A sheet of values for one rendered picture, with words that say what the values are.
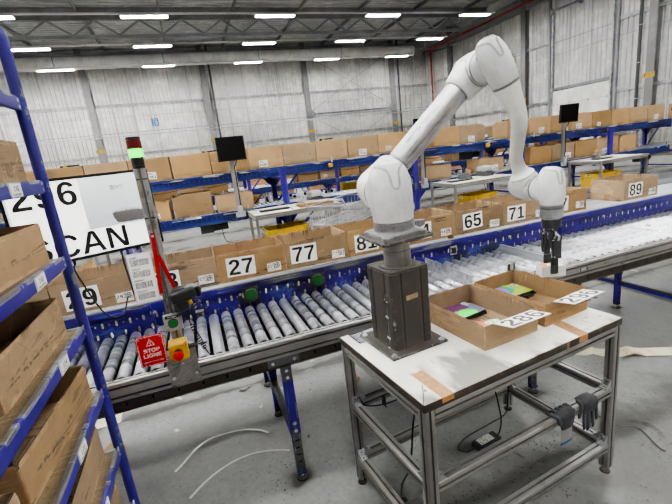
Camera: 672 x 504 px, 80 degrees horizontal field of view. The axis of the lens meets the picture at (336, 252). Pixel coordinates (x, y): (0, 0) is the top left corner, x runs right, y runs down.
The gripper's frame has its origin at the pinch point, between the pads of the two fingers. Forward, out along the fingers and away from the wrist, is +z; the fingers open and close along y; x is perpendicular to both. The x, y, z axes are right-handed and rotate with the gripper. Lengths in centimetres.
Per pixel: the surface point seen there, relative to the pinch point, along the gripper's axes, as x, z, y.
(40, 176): 160, -61, -66
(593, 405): -6, 53, -24
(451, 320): 47, 14, -15
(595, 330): -6.4, 21.0, -22.5
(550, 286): -5.8, 14.8, 11.7
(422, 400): 67, 20, -58
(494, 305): 24.0, 16.7, 0.8
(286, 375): 120, 38, -5
